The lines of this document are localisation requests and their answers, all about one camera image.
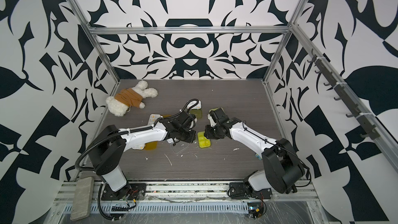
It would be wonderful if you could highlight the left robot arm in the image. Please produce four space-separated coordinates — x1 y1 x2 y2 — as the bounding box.
75 112 197 193

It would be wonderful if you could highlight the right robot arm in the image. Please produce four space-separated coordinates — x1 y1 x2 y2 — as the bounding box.
204 108 305 194

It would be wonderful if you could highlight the clear lid pillbox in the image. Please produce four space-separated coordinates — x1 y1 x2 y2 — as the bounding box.
166 139 190 155

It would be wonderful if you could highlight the yellow pillbox far left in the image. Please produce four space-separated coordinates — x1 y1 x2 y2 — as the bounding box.
148 114 169 125

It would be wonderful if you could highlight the yellow pillbox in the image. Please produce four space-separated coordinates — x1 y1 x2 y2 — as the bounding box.
133 142 158 150
148 114 169 125

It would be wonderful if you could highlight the yellow pillbox near left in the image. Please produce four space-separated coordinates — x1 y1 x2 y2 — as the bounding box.
133 142 158 150

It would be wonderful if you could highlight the white plush bunny toy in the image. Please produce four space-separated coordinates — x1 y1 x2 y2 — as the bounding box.
106 80 158 117

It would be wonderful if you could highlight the green circuit board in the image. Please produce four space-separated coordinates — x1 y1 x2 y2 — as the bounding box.
248 202 267 219

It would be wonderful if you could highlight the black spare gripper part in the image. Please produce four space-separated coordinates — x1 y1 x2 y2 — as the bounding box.
286 185 297 194

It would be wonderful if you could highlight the grey sponge block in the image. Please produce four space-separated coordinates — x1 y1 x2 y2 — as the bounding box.
70 177 94 222

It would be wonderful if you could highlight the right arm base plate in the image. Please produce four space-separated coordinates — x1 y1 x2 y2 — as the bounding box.
227 183 273 200

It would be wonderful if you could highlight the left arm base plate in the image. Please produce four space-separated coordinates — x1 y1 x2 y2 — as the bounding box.
101 183 147 201

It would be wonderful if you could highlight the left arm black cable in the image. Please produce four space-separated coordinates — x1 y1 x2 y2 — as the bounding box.
97 181 137 222

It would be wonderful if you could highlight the wall hook rack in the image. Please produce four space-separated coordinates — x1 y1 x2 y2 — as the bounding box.
309 55 380 140

